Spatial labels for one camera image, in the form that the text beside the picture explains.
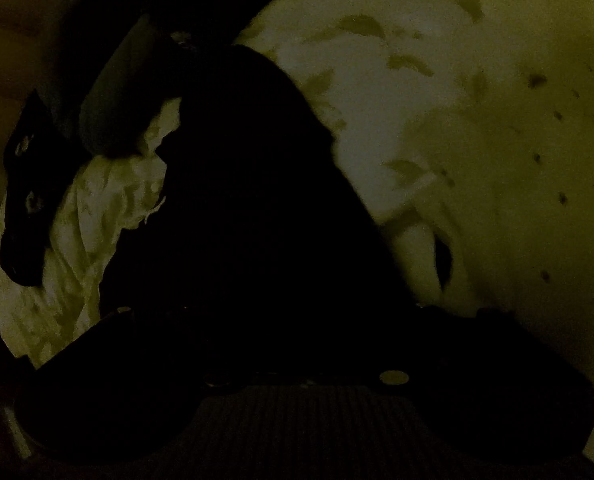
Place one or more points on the yellow leaf print blanket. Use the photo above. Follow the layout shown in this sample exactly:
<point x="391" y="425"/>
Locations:
<point x="337" y="85"/>

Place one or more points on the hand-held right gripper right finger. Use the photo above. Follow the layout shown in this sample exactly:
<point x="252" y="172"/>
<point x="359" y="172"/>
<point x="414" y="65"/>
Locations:
<point x="477" y="330"/>

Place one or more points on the dotted yellow bed sheet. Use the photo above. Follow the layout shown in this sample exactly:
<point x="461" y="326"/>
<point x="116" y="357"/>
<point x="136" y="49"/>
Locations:
<point x="527" y="210"/>

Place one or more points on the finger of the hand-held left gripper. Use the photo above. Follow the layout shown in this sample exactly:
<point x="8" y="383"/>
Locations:
<point x="27" y="195"/>

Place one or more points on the black garment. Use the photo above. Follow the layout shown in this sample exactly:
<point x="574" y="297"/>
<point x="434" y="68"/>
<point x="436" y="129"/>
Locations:
<point x="257" y="210"/>

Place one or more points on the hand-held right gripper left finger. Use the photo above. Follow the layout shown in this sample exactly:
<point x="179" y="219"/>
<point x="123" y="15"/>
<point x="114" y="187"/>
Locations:
<point x="127" y="319"/>

